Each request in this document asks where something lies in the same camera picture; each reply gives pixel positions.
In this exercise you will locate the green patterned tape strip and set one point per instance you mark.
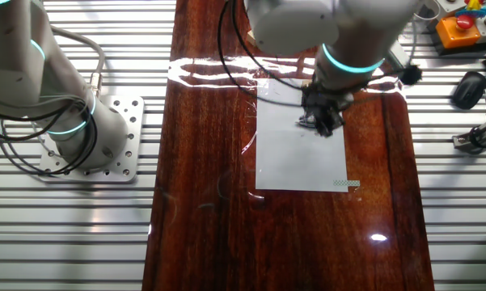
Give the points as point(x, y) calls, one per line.
point(345, 183)

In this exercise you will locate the orange emergency stop box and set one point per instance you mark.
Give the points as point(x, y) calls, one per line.
point(453, 38)

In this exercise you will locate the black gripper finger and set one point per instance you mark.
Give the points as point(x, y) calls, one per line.
point(329, 123)
point(309, 117)

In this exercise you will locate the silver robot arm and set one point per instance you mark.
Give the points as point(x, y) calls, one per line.
point(20, 60)

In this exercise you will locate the white paper sheet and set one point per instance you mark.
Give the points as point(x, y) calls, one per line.
point(299, 165)

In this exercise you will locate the black computer mouse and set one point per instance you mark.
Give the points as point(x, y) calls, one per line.
point(469, 91)

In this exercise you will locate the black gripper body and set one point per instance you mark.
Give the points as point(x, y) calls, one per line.
point(325, 101)

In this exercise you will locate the yellow and blue toy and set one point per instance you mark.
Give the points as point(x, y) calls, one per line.
point(473, 5)

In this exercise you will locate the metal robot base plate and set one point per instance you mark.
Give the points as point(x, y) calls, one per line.
point(131, 161)

